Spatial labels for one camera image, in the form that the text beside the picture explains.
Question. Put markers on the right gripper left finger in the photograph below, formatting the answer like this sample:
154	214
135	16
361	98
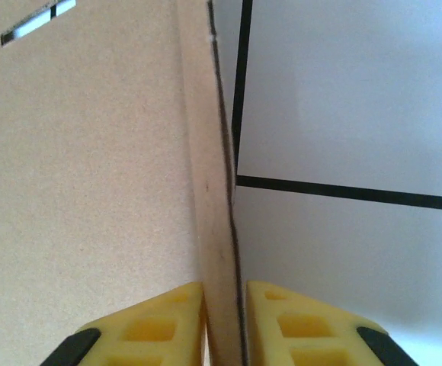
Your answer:
148	335

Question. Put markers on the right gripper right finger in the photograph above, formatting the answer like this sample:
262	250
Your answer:
301	335

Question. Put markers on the brown cardboard paper box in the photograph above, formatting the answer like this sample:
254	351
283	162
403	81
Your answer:
91	171

